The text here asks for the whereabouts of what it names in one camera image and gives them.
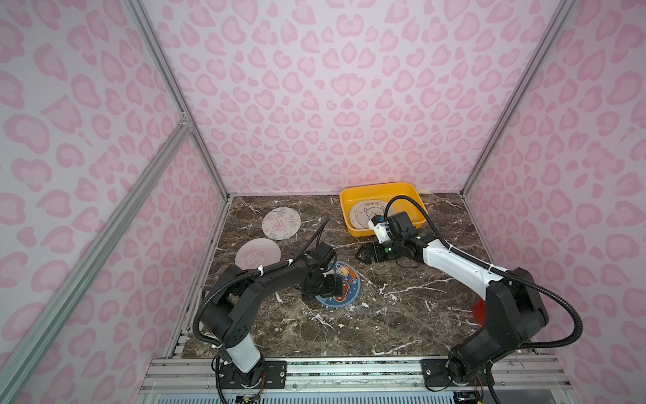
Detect white butterfly doodle coaster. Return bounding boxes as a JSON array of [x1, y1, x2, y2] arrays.
[[262, 207, 301, 241]]

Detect red pen cup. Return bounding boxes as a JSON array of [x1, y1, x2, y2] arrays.
[[472, 299, 486, 327]]

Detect pink rainbow unicorn coaster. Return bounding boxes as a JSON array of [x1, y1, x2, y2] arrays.
[[235, 238, 282, 269]]

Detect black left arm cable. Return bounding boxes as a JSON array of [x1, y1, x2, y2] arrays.
[[191, 218, 331, 347]]

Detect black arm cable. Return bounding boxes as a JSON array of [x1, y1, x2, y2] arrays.
[[191, 218, 331, 347], [382, 194, 585, 349]]

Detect white alpaca coaster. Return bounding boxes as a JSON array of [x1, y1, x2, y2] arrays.
[[348, 200, 387, 230]]

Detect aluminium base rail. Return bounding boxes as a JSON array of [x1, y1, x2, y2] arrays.
[[136, 355, 578, 403]]

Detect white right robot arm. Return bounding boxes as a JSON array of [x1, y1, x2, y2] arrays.
[[358, 212, 548, 385]]

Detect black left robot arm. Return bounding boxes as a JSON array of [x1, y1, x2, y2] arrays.
[[192, 242, 343, 375]]

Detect yellow plastic storage box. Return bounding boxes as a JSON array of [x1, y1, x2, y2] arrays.
[[340, 182, 426, 237]]

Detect blue car coaster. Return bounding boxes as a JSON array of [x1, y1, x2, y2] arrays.
[[316, 261, 361, 309]]

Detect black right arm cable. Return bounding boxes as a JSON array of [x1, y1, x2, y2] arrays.
[[382, 194, 585, 349]]

